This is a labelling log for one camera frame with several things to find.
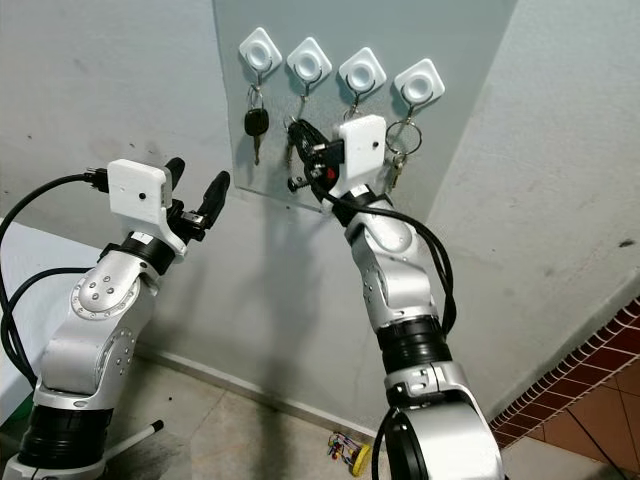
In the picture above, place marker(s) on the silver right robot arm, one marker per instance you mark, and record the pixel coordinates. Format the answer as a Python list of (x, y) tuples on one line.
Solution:
[(390, 260)]

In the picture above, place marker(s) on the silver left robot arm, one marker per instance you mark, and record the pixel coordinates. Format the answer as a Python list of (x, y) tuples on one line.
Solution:
[(90, 330)]

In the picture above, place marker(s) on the bunch of silver keys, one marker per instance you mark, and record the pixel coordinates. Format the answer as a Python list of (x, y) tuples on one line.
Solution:
[(400, 152)]

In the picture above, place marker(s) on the black car key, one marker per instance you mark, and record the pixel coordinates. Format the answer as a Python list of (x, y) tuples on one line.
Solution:
[(256, 122)]

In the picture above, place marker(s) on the small yellow floor object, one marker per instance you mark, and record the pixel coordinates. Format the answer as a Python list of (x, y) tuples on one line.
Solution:
[(360, 460)]

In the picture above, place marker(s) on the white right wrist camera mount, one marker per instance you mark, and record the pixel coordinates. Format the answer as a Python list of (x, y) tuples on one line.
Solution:
[(365, 150)]

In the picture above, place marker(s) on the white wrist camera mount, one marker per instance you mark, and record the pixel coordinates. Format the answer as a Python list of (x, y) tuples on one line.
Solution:
[(140, 195), (365, 150)]

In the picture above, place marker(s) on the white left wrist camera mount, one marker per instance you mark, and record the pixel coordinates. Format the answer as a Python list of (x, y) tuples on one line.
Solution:
[(140, 195)]

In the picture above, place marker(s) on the white square wall hook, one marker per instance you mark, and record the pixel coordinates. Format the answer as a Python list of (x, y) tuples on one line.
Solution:
[(260, 50), (419, 81), (308, 60), (362, 70)]

